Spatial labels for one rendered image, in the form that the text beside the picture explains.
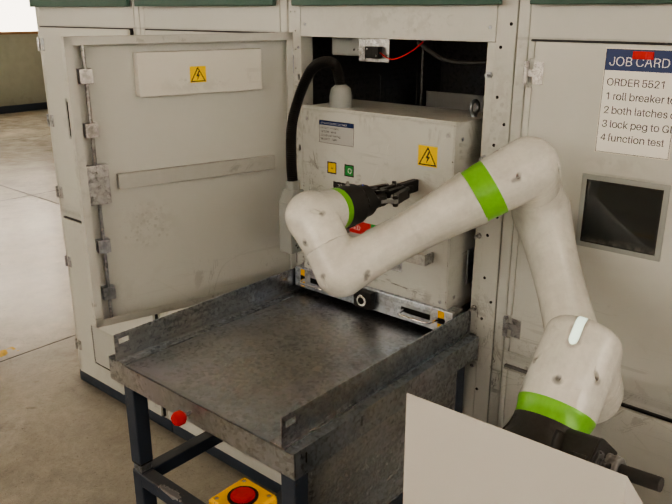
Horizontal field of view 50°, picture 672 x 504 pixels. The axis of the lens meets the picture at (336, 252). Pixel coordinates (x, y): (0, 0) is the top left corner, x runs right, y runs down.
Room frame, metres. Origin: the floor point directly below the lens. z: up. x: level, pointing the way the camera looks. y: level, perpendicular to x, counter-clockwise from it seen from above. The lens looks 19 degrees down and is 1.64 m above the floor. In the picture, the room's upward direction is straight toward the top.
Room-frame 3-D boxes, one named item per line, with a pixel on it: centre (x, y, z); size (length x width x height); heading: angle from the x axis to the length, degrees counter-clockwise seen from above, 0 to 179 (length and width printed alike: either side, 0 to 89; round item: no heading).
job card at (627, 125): (1.45, -0.60, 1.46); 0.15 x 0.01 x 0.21; 49
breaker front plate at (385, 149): (1.83, -0.09, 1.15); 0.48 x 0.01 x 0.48; 49
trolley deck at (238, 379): (1.62, 0.09, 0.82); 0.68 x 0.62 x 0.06; 139
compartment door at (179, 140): (1.95, 0.39, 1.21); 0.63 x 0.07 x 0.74; 124
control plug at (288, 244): (1.91, 0.11, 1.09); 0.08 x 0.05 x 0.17; 139
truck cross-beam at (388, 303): (1.84, -0.10, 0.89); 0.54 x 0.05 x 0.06; 49
